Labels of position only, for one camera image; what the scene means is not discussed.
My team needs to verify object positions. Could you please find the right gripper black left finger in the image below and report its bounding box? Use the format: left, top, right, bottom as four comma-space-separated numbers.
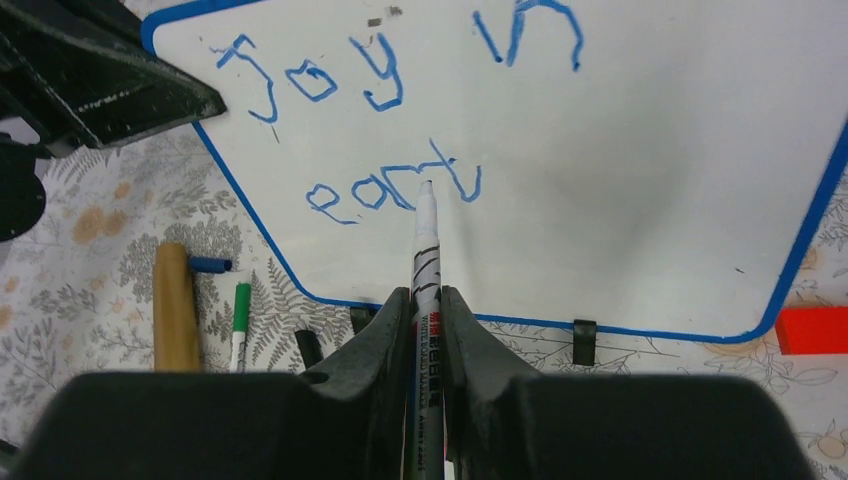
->
9, 287, 410, 479

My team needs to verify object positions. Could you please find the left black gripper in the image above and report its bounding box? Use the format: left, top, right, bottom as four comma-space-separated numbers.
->
1, 1, 227, 153

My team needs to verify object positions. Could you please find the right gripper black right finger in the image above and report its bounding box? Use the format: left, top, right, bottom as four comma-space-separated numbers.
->
441, 287, 815, 479

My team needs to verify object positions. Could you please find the blue-capped marker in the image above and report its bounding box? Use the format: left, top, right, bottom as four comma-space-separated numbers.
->
404, 180, 444, 479

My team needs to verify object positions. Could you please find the blue-framed whiteboard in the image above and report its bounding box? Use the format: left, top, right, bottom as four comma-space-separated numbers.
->
141, 1, 847, 343

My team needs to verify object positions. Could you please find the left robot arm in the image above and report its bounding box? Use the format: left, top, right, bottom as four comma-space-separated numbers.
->
1, 0, 226, 241

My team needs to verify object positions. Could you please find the black-capped marker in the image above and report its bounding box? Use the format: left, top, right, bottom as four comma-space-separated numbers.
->
294, 329, 324, 369

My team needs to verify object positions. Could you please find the green-capped marker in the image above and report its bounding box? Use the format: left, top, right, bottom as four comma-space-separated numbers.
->
229, 283, 252, 373

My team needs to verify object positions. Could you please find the blue marker cap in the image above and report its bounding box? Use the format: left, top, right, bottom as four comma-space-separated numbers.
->
188, 257, 233, 274

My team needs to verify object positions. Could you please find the red cube block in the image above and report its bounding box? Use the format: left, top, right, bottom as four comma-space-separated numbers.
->
775, 306, 847, 355

